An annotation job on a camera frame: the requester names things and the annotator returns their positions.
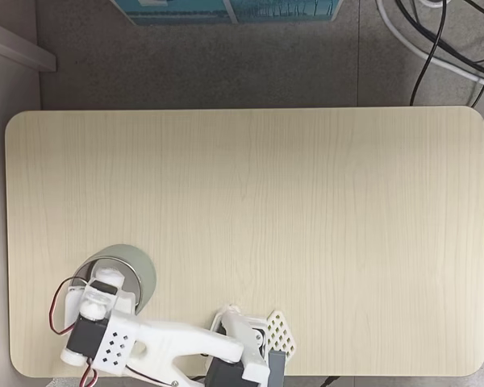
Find green mug steel interior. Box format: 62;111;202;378
73;243;158;320

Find grey table clamp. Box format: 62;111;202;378
267;349;286;387

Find white ledge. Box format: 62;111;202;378
0;17;58;73

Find blue printed box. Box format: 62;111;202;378
110;0;344;27

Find red servo wire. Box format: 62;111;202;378
48;277;86;336

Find thick white cable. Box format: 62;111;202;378
374;0;484;90

